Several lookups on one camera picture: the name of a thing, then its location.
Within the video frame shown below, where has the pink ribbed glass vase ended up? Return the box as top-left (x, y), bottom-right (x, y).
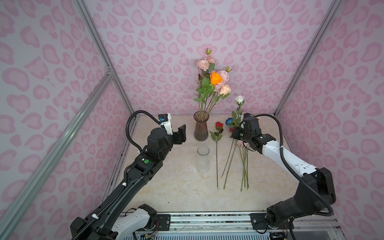
top-left (194, 111), bottom-right (210, 142)

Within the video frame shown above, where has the tall clear ribbed glass vase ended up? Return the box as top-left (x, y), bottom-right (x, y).
top-left (196, 146), bottom-right (211, 173)

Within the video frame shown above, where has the white rose spray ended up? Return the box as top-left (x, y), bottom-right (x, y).
top-left (232, 96), bottom-right (245, 128)

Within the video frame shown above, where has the peach rose stem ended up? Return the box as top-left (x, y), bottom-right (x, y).
top-left (207, 85), bottom-right (232, 114)

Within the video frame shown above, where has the orange flower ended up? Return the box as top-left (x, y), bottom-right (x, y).
top-left (192, 71), bottom-right (223, 113)

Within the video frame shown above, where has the pink peony flower spray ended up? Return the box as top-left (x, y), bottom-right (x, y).
top-left (215, 70), bottom-right (230, 92)

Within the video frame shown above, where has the pink rose bud spray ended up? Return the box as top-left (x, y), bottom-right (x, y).
top-left (196, 48), bottom-right (215, 76)

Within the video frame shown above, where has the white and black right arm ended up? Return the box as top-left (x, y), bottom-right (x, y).
top-left (234, 128), bottom-right (336, 228)

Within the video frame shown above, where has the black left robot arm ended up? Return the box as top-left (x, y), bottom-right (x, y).
top-left (70, 125), bottom-right (187, 240)

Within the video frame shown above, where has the red rose stem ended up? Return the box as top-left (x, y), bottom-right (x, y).
top-left (210, 122), bottom-right (224, 189)

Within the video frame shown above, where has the pile of green flower stems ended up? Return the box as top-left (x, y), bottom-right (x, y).
top-left (221, 129), bottom-right (250, 192)

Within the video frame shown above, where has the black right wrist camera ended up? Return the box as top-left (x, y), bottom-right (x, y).
top-left (240, 113), bottom-right (262, 137)

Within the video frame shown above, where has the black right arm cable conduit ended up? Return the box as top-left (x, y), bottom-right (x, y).
top-left (254, 113), bottom-right (334, 217)

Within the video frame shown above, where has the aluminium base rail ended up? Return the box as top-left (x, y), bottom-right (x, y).
top-left (118, 209), bottom-right (340, 240)

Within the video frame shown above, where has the aluminium frame corner post left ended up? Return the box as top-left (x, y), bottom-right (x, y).
top-left (73, 0), bottom-right (134, 116)

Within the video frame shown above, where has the aluminium frame post right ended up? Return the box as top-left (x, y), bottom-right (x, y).
top-left (274, 0), bottom-right (344, 117)

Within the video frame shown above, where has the aluminium diagonal frame bar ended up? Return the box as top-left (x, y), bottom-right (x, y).
top-left (0, 70), bottom-right (115, 238)

